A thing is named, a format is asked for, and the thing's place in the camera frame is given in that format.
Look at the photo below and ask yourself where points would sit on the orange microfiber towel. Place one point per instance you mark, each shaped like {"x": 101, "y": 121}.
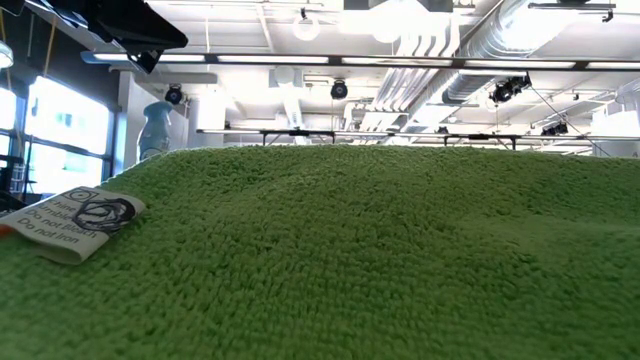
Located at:
{"x": 3, "y": 231}

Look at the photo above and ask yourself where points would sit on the round pendant lamp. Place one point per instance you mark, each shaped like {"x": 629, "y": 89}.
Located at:
{"x": 4, "y": 55}

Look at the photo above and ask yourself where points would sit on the black ceiling spotlight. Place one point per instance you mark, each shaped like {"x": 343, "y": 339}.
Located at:
{"x": 555, "y": 129}
{"x": 507, "y": 90}
{"x": 174, "y": 95}
{"x": 339, "y": 90}

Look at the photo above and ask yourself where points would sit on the bright window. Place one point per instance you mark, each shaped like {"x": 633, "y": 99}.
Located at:
{"x": 65, "y": 125}

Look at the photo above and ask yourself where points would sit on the hanging light rail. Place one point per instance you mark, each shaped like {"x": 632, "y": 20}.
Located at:
{"x": 300, "y": 133}

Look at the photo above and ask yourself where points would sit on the green microfiber towel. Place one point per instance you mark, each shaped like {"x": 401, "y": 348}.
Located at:
{"x": 350, "y": 250}

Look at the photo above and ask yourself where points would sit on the clear water bottle blue cap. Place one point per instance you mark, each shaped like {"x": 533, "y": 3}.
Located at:
{"x": 155, "y": 130}

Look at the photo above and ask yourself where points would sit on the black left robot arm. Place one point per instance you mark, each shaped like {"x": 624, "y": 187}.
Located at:
{"x": 125, "y": 25}

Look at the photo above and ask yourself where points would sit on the black rig crossbar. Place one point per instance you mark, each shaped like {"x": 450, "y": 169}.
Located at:
{"x": 335, "y": 61}

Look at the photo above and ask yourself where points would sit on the silver ceiling duct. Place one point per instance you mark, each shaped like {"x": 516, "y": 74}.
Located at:
{"x": 500, "y": 35}

